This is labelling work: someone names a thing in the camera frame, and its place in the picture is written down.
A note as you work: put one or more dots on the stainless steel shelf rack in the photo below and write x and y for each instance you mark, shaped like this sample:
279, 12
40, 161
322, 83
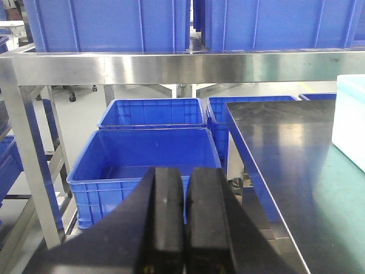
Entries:
318, 192

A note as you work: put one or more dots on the blue bin upper left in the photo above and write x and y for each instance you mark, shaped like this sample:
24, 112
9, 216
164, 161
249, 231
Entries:
109, 26

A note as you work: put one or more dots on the blue bin left edge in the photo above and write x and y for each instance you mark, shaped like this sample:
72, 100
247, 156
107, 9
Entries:
11, 164

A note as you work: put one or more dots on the blue bin far right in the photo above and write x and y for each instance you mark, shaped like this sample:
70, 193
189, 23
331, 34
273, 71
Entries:
318, 96

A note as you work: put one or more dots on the blue bin lower back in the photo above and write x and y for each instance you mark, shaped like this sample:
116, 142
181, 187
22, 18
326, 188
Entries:
153, 113

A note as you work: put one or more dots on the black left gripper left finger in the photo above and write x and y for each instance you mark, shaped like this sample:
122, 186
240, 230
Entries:
143, 234

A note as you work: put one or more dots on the light blue plastic tray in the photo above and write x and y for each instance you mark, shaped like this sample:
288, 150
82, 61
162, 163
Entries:
348, 125

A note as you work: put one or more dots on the blue bin lower front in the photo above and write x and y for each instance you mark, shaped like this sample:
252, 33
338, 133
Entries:
113, 162

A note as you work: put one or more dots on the blue bin upper right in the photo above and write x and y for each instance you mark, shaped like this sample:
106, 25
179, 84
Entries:
277, 25

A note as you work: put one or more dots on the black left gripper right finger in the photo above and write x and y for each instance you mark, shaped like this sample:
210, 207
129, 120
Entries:
220, 235

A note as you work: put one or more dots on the blue bin behind table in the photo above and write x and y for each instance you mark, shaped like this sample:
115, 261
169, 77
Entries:
216, 111

